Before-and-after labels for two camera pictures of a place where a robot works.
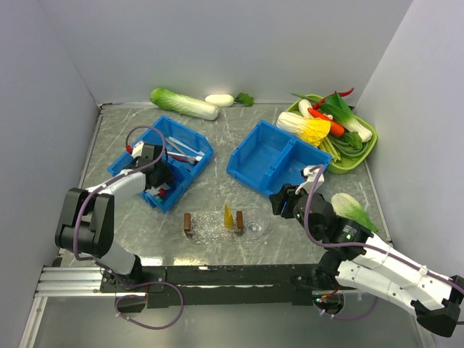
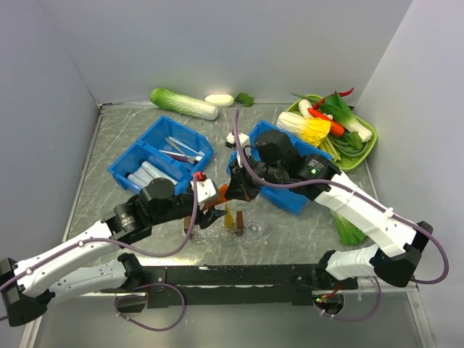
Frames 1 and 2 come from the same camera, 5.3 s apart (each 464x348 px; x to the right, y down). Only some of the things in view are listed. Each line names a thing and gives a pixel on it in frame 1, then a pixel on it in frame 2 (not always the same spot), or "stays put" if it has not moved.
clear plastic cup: x=257 y=228 stays put
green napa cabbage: x=170 y=101 stays put
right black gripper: x=278 y=201 -> x=239 y=186
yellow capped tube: x=229 y=221 stays put
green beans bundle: x=347 y=150 stays put
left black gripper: x=167 y=173 -> x=211 y=215
